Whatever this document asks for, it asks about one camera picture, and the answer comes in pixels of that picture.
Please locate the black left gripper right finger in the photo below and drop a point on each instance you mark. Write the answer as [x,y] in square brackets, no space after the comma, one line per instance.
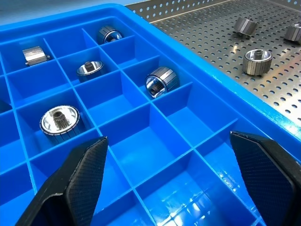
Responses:
[265,169]

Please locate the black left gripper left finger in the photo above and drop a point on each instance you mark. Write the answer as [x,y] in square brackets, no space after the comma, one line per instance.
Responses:
[70,186]

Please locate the metal rotor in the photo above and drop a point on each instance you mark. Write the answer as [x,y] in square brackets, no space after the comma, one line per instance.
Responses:
[61,123]
[244,26]
[34,56]
[162,81]
[293,33]
[257,61]
[108,34]
[89,70]

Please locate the blue compartment tray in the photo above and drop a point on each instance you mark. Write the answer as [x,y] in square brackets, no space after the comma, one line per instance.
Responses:
[131,131]

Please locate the perforated metal plate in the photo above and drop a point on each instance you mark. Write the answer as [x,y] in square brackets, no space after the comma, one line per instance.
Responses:
[235,40]

